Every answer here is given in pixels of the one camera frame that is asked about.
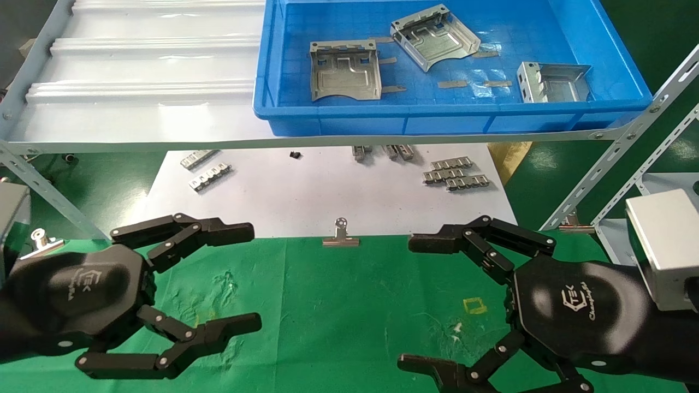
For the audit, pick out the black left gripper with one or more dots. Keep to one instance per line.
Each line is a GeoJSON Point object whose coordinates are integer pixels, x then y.
{"type": "Point", "coordinates": [71, 295]}

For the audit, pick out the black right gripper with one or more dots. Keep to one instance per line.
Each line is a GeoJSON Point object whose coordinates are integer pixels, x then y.
{"type": "Point", "coordinates": [579, 311]}

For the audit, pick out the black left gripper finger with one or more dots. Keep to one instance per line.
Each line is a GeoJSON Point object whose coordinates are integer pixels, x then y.
{"type": "Point", "coordinates": [229, 327]}

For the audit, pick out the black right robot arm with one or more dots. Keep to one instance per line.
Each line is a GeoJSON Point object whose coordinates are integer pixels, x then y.
{"type": "Point", "coordinates": [674, 344]}

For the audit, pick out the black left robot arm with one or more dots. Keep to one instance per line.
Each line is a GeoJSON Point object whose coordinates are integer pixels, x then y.
{"type": "Point", "coordinates": [8, 333]}

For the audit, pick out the small notched metal strip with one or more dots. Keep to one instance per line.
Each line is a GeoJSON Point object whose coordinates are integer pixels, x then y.
{"type": "Point", "coordinates": [197, 158]}
{"type": "Point", "coordinates": [360, 153]}
{"type": "Point", "coordinates": [452, 162]}
{"type": "Point", "coordinates": [443, 175]}
{"type": "Point", "coordinates": [210, 177]}
{"type": "Point", "coordinates": [406, 152]}
{"type": "Point", "coordinates": [467, 182]}
{"type": "Point", "coordinates": [390, 152]}

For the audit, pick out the green table cloth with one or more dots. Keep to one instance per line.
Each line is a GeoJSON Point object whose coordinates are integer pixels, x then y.
{"type": "Point", "coordinates": [338, 316]}

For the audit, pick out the white paper sheet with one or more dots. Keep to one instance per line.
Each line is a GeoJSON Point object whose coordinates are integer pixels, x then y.
{"type": "Point", "coordinates": [327, 191]}

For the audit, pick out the silver binder clip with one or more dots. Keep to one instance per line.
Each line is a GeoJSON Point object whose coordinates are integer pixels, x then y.
{"type": "Point", "coordinates": [341, 240]}
{"type": "Point", "coordinates": [573, 226]}
{"type": "Point", "coordinates": [41, 245]}

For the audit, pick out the brown cardboard piece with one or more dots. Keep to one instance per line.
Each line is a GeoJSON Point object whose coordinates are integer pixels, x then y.
{"type": "Point", "coordinates": [510, 155]}

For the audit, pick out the grey slotted angle brace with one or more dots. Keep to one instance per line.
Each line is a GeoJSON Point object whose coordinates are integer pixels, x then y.
{"type": "Point", "coordinates": [43, 188]}
{"type": "Point", "coordinates": [650, 161]}
{"type": "Point", "coordinates": [587, 180]}

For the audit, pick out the white corrugated shelf panel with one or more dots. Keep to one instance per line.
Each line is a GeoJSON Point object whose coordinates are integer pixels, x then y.
{"type": "Point", "coordinates": [136, 65]}

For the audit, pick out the blue plastic tray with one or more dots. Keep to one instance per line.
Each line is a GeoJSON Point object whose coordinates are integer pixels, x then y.
{"type": "Point", "coordinates": [437, 117]}

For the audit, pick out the wide sheet metal bracket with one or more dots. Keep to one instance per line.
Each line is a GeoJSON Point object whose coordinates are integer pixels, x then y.
{"type": "Point", "coordinates": [344, 76]}

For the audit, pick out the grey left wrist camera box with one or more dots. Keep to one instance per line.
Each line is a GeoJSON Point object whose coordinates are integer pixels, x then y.
{"type": "Point", "coordinates": [12, 218]}

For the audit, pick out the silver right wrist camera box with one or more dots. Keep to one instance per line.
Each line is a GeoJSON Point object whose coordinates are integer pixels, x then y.
{"type": "Point", "coordinates": [663, 245]}

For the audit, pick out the small sheet metal bracket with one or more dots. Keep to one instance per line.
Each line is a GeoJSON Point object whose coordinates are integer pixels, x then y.
{"type": "Point", "coordinates": [557, 87]}

